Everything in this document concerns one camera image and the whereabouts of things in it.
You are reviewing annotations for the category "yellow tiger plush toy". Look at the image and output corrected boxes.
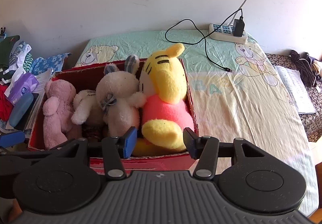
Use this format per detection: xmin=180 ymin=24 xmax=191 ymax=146
xmin=133 ymin=43 xmax=194 ymax=157

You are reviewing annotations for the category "pile of clothes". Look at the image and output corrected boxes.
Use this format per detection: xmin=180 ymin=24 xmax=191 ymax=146
xmin=1 ymin=27 xmax=70 ymax=122

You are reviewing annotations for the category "purple tissue pack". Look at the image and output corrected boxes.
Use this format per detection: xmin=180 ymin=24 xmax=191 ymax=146
xmin=4 ymin=72 xmax=39 ymax=105

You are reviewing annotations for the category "cartoon bear bed sheet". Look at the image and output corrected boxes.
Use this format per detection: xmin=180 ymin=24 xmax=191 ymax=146
xmin=76 ymin=30 xmax=319 ymax=216

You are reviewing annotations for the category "black charger plug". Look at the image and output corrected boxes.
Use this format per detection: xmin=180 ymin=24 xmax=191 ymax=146
xmin=232 ymin=16 xmax=245 ymax=37

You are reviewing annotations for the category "dark patterned mattress cover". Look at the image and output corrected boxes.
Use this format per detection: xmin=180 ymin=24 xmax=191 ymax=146
xmin=265 ymin=52 xmax=322 ymax=143

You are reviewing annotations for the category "pink bear plush toy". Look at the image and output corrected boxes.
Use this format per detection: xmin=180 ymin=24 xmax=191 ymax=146
xmin=43 ymin=79 xmax=82 ymax=149

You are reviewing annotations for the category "dark striped cloth bundle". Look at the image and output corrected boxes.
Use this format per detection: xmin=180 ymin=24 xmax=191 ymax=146
xmin=290 ymin=50 xmax=317 ymax=87

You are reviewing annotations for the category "beige cloth item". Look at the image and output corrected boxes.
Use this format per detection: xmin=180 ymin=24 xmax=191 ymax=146
xmin=311 ymin=60 xmax=322 ymax=81

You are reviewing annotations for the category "white bunny plush toy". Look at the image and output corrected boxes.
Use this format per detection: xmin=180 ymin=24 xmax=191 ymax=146
xmin=96 ymin=55 xmax=146 ymax=136

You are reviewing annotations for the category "red cardboard box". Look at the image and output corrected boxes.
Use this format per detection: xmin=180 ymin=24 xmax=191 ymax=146
xmin=28 ymin=59 xmax=199 ymax=175

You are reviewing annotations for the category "small cream plush toy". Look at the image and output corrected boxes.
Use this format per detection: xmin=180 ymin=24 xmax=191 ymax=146
xmin=71 ymin=89 xmax=103 ymax=126

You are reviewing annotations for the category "blue glasses case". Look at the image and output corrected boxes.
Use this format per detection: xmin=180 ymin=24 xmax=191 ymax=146
xmin=8 ymin=92 xmax=34 ymax=127

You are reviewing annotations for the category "black usb cable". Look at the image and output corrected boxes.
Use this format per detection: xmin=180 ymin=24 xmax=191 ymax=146
xmin=165 ymin=8 xmax=233 ymax=73

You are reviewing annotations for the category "white power strip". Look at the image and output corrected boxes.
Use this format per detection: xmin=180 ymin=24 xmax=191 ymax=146
xmin=208 ymin=24 xmax=248 ymax=44

